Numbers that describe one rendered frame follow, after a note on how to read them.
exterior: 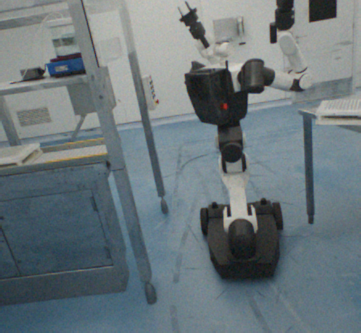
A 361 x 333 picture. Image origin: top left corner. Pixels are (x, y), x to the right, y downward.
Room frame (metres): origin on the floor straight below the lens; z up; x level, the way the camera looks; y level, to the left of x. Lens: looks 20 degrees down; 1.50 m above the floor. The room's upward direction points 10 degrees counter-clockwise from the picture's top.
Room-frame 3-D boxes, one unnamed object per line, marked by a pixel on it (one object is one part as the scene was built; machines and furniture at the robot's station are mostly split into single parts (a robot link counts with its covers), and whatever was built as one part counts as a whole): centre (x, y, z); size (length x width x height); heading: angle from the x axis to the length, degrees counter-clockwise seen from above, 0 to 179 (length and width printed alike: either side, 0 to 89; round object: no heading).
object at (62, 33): (1.76, 0.47, 1.54); 0.15 x 0.15 x 0.19
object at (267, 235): (1.82, -0.30, 0.19); 0.64 x 0.52 x 0.33; 170
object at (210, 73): (1.76, -0.26, 1.13); 0.34 x 0.30 x 0.36; 34
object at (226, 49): (1.79, -0.32, 1.33); 0.10 x 0.07 x 0.09; 34
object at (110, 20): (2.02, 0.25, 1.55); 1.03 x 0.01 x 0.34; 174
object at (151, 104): (2.55, 0.17, 1.05); 0.17 x 0.06 x 0.26; 174
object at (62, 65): (1.76, 0.47, 1.40); 0.21 x 0.20 x 0.09; 174
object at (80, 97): (1.85, 0.44, 1.22); 0.22 x 0.11 x 0.20; 84
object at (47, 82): (1.73, 0.65, 1.33); 0.62 x 0.38 x 0.04; 84
